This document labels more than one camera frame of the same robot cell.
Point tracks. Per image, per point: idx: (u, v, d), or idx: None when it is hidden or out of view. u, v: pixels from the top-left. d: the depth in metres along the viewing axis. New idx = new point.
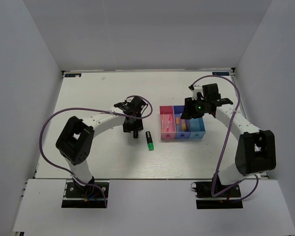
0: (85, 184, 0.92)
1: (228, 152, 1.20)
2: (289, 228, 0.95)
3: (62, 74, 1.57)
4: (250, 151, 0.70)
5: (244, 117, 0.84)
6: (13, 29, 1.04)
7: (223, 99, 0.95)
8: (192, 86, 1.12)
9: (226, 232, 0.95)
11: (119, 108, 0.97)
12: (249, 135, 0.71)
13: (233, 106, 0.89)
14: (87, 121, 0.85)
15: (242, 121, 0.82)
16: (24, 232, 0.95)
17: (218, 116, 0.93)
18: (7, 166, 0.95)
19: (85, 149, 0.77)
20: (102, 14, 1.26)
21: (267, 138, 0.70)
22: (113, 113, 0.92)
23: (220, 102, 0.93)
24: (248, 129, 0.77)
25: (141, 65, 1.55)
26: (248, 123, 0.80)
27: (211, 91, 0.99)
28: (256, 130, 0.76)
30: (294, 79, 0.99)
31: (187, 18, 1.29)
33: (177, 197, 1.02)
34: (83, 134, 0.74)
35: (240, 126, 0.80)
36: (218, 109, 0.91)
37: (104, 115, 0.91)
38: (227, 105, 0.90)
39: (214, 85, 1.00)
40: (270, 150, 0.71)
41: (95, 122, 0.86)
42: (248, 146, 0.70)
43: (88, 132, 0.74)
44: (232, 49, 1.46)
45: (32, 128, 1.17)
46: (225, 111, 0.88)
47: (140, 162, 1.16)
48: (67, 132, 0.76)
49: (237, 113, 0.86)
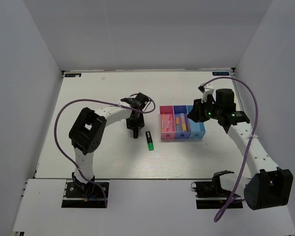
0: (87, 180, 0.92)
1: (228, 152, 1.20)
2: (289, 228, 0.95)
3: (62, 74, 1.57)
4: (264, 191, 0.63)
5: (261, 146, 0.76)
6: (13, 29, 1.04)
7: (239, 113, 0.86)
8: (202, 88, 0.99)
9: (226, 232, 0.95)
11: (126, 103, 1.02)
12: (266, 174, 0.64)
13: (250, 129, 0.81)
14: (98, 112, 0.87)
15: (259, 152, 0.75)
16: (24, 232, 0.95)
17: (230, 133, 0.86)
18: (7, 166, 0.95)
19: (98, 138, 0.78)
20: (102, 14, 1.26)
21: (284, 178, 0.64)
22: (121, 106, 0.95)
23: (236, 119, 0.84)
24: (265, 165, 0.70)
25: (141, 65, 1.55)
26: (266, 156, 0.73)
27: (227, 101, 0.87)
28: (274, 167, 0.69)
30: (294, 78, 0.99)
31: (187, 18, 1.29)
33: (177, 197, 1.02)
34: (96, 123, 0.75)
35: (256, 159, 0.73)
36: (231, 128, 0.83)
37: (114, 108, 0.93)
38: (243, 125, 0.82)
39: (231, 94, 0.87)
40: (285, 190, 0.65)
41: (106, 113, 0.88)
42: (263, 186, 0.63)
43: (101, 121, 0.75)
44: (231, 49, 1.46)
45: (32, 127, 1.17)
46: (241, 132, 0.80)
47: (140, 162, 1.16)
48: (79, 122, 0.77)
49: (254, 137, 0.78)
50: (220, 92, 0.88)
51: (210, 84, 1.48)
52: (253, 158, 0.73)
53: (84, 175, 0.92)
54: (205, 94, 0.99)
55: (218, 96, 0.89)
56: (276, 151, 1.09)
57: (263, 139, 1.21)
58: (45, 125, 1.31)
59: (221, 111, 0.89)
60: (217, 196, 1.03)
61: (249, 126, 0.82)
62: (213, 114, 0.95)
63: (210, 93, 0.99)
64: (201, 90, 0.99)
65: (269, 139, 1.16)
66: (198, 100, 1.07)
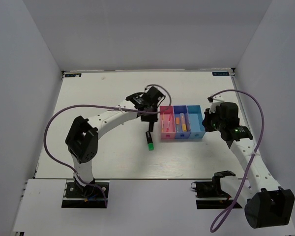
0: (86, 184, 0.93)
1: (229, 152, 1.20)
2: (289, 228, 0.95)
3: (62, 74, 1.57)
4: (264, 212, 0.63)
5: (262, 163, 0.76)
6: (12, 28, 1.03)
7: (242, 128, 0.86)
8: (211, 98, 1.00)
9: (226, 232, 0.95)
11: (131, 103, 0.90)
12: (268, 194, 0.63)
13: (252, 145, 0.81)
14: (93, 120, 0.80)
15: (261, 170, 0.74)
16: (24, 232, 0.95)
17: (232, 148, 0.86)
18: (7, 166, 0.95)
19: (92, 149, 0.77)
20: (102, 14, 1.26)
21: (286, 199, 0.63)
22: (122, 110, 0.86)
23: (238, 134, 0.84)
24: (266, 184, 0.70)
25: (141, 65, 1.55)
26: (267, 175, 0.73)
27: (230, 115, 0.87)
28: (276, 187, 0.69)
30: (294, 78, 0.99)
31: (187, 19, 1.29)
33: (177, 197, 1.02)
34: (87, 136, 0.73)
35: (257, 177, 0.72)
36: (234, 143, 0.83)
37: (113, 113, 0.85)
38: (245, 141, 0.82)
39: (235, 108, 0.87)
40: (286, 210, 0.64)
41: (101, 122, 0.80)
42: (262, 207, 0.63)
43: (92, 134, 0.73)
44: (231, 49, 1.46)
45: (32, 127, 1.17)
46: (243, 149, 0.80)
47: (139, 162, 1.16)
48: (73, 132, 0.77)
49: (256, 155, 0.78)
50: (223, 106, 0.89)
51: (210, 84, 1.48)
52: (254, 175, 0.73)
53: (83, 179, 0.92)
54: (214, 104, 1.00)
55: (222, 109, 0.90)
56: (276, 151, 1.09)
57: (263, 139, 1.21)
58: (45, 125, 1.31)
59: (225, 126, 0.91)
60: (217, 197, 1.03)
61: (251, 143, 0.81)
62: (217, 126, 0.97)
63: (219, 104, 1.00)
64: (210, 101, 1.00)
65: (269, 139, 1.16)
66: (206, 110, 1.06)
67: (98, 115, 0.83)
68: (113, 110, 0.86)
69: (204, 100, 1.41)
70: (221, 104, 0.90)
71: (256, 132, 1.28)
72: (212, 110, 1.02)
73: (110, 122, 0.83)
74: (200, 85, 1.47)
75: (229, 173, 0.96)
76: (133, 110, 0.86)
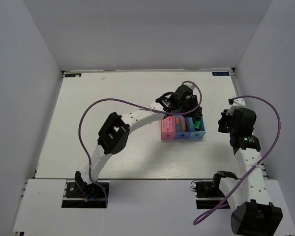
0: (93, 181, 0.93)
1: (229, 152, 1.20)
2: (290, 227, 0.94)
3: (62, 74, 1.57)
4: (248, 222, 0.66)
5: (260, 177, 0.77)
6: (12, 29, 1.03)
7: (251, 138, 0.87)
8: (231, 101, 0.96)
9: (225, 231, 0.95)
11: (160, 104, 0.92)
12: (254, 206, 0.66)
13: (256, 156, 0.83)
14: (125, 117, 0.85)
15: (257, 182, 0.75)
16: (24, 232, 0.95)
17: (237, 155, 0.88)
18: (7, 166, 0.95)
19: (122, 143, 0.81)
20: (102, 14, 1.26)
21: (272, 214, 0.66)
22: (152, 110, 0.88)
23: (246, 142, 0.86)
24: (257, 196, 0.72)
25: (141, 65, 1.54)
26: (262, 189, 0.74)
27: (245, 123, 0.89)
28: (267, 202, 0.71)
30: None
31: (187, 18, 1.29)
33: (176, 197, 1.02)
34: (119, 132, 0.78)
35: (251, 188, 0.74)
36: (240, 150, 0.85)
37: (144, 112, 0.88)
38: (250, 152, 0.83)
39: (251, 118, 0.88)
40: (271, 227, 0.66)
41: (133, 119, 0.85)
42: (248, 217, 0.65)
43: (125, 131, 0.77)
44: (232, 49, 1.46)
45: (32, 127, 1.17)
46: (246, 159, 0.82)
47: (140, 162, 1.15)
48: (107, 126, 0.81)
49: (257, 167, 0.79)
50: (240, 112, 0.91)
51: (210, 84, 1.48)
52: (249, 185, 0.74)
53: (91, 175, 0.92)
54: (231, 107, 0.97)
55: (238, 115, 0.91)
56: (277, 151, 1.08)
57: (263, 140, 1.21)
58: (45, 125, 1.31)
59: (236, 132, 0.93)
60: (217, 197, 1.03)
61: (256, 155, 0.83)
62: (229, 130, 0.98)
63: (238, 107, 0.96)
64: (229, 102, 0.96)
65: (268, 140, 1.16)
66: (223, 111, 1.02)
67: (130, 113, 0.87)
68: (143, 110, 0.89)
69: (204, 100, 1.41)
70: (240, 110, 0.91)
71: (256, 132, 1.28)
72: (229, 113, 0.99)
73: (141, 121, 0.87)
74: (200, 85, 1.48)
75: (231, 175, 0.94)
76: (162, 111, 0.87)
